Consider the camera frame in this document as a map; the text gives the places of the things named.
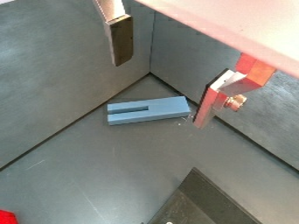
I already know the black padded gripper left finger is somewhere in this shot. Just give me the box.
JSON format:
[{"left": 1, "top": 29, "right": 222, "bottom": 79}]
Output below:
[{"left": 92, "top": 0, "right": 134, "bottom": 67}]

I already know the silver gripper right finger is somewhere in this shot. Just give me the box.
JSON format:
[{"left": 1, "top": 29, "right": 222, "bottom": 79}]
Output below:
[{"left": 192, "top": 53, "right": 276, "bottom": 129}]

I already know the blue double-square peg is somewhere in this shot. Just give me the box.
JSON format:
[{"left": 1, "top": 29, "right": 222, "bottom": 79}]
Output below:
[{"left": 107, "top": 96, "right": 191, "bottom": 125}]

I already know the red peg board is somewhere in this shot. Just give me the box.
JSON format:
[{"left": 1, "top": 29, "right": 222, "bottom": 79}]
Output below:
[{"left": 0, "top": 210, "right": 19, "bottom": 224}]

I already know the black curved holder stand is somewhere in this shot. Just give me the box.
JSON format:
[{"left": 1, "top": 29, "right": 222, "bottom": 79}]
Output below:
[{"left": 148, "top": 168, "right": 263, "bottom": 224}]

